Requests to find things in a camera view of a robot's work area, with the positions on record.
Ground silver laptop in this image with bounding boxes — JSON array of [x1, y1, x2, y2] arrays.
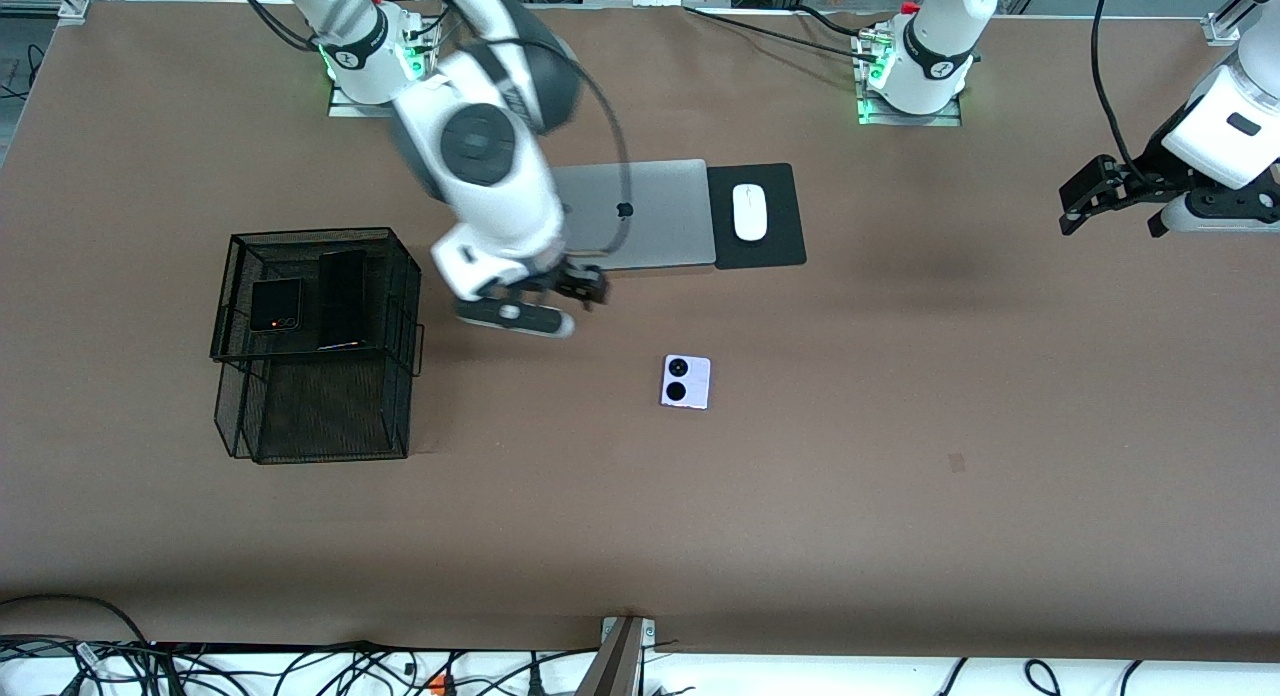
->
[[545, 159, 717, 274]]

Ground black slab phone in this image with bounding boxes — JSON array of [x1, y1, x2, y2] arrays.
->
[[317, 249, 369, 353]]

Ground black mouse pad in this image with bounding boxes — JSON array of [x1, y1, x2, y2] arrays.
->
[[706, 163, 807, 271]]

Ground metal post with bracket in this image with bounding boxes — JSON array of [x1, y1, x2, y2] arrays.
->
[[575, 616, 657, 696]]

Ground thick black floor cable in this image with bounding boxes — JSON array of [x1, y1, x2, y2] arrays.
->
[[0, 594, 151, 645]]

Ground black flip phone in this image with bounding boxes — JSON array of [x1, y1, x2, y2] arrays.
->
[[247, 278, 304, 335]]

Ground thick black table cable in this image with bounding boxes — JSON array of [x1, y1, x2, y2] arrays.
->
[[683, 6, 881, 62]]

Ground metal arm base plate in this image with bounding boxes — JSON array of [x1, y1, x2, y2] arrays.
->
[[328, 21, 435, 119], [857, 31, 963, 127]]

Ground lavender flip phone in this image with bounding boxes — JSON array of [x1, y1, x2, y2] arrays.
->
[[660, 354, 713, 411]]

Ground white computer mouse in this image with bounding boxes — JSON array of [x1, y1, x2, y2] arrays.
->
[[733, 183, 769, 242]]

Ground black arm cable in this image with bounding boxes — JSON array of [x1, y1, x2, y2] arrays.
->
[[1092, 0, 1151, 177], [228, 0, 633, 259]]

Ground thin black table cable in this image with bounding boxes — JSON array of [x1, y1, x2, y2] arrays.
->
[[795, 4, 887, 37]]

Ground black wire mesh organizer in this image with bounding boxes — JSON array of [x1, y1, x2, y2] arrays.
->
[[209, 227, 426, 465]]

